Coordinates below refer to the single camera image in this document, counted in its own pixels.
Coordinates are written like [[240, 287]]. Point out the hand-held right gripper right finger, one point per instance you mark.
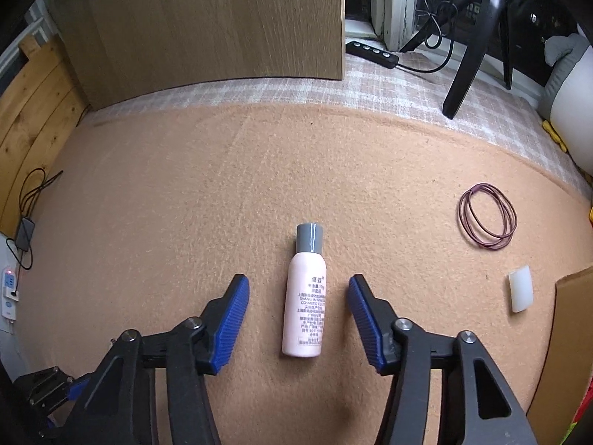
[[366, 324]]

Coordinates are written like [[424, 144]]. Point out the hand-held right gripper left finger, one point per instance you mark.
[[229, 324]]

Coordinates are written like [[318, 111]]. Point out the white power strip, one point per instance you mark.
[[7, 287]]

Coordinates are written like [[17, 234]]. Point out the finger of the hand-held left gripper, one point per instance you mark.
[[46, 389]]

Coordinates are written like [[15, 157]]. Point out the small white case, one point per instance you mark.
[[521, 289]]

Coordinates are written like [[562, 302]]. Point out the white window frame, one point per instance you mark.
[[394, 4]]

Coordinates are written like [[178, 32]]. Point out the pink bottle grey cap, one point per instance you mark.
[[305, 306]]

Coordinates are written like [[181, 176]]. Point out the tan blanket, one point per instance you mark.
[[185, 218]]

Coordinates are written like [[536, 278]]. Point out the wooden bed frame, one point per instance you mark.
[[32, 116]]

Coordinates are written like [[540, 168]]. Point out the small penguin plush toy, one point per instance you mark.
[[574, 102]]

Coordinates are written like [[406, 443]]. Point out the grey charger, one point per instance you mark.
[[25, 231]]

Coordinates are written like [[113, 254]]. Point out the checked bed sheet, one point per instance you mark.
[[278, 88]]

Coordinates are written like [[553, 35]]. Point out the black tripod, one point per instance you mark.
[[468, 69]]

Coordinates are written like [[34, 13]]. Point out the cardboard box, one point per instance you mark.
[[570, 333]]

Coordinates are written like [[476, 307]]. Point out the black inline remote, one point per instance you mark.
[[370, 51]]

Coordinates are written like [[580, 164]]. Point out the wooden cabinet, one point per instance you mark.
[[208, 28]]

